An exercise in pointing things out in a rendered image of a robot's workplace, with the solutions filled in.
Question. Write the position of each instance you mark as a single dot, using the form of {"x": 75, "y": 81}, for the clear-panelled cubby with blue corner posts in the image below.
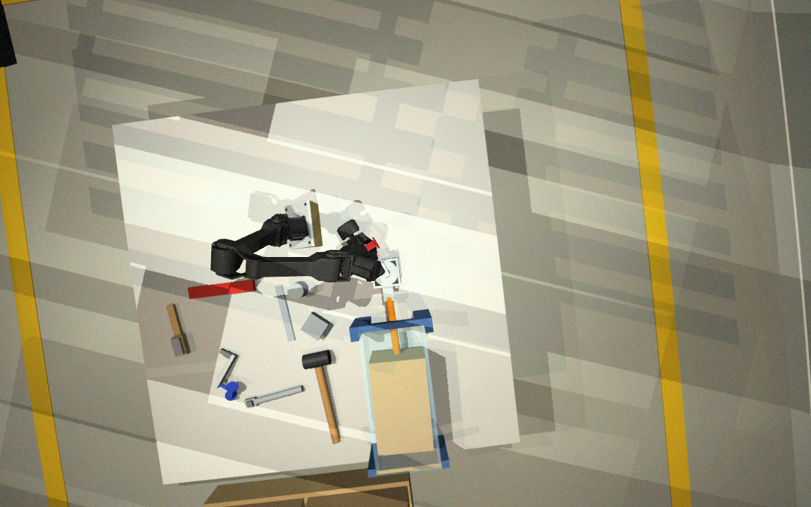
{"x": 400, "y": 402}

